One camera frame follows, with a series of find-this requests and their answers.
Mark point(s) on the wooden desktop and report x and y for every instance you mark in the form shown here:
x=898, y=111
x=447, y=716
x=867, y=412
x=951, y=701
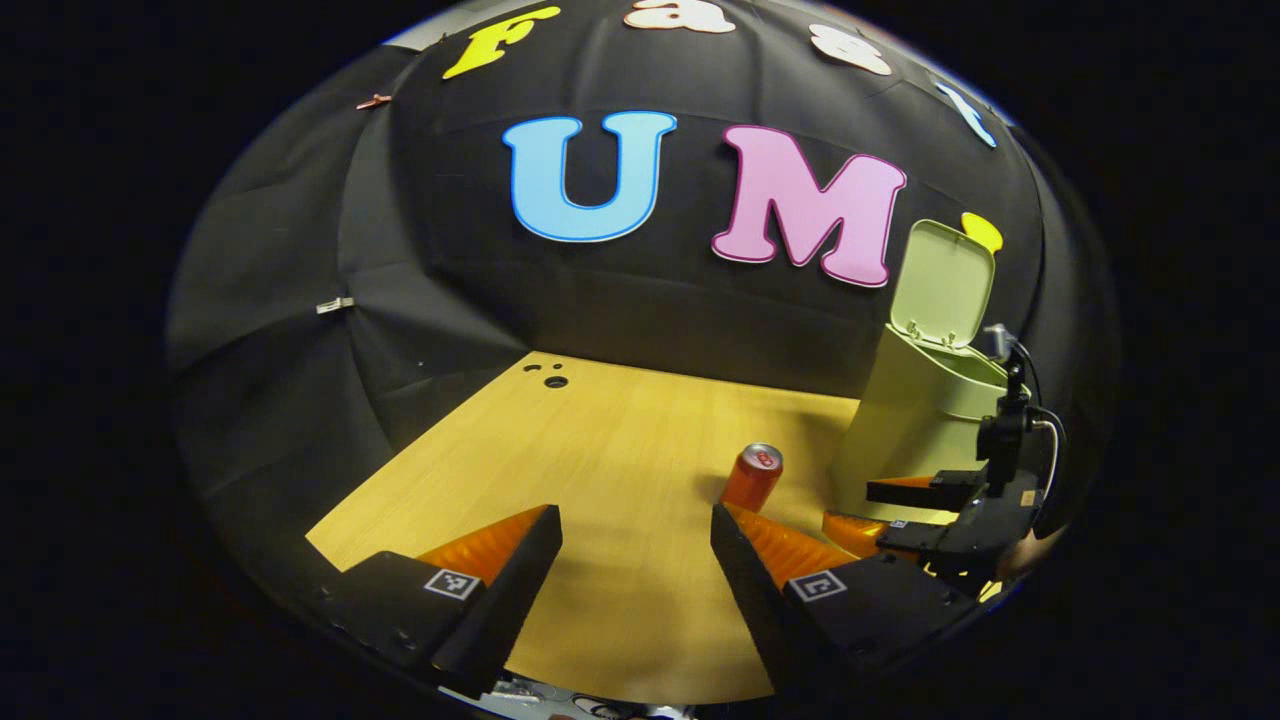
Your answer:
x=620, y=470

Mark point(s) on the orange pop can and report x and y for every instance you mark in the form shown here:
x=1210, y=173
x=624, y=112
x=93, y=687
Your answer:
x=750, y=480

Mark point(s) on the copper clip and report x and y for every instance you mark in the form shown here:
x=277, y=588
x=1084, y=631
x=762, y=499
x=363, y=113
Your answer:
x=373, y=101

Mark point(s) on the black backdrop cloth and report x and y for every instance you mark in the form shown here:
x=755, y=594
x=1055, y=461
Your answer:
x=400, y=230

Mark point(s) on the white clip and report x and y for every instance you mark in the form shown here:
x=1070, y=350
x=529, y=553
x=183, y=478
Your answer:
x=335, y=305

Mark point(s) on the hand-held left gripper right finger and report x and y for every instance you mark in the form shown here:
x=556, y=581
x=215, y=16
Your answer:
x=750, y=590

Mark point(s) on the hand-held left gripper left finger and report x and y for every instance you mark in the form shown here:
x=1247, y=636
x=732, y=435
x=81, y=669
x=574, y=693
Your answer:
x=520, y=585

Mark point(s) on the pale green desktop garbage bin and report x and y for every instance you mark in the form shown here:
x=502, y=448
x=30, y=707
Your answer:
x=900, y=420

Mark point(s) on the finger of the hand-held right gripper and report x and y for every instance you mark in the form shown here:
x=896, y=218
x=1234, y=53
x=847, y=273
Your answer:
x=940, y=490
x=860, y=532

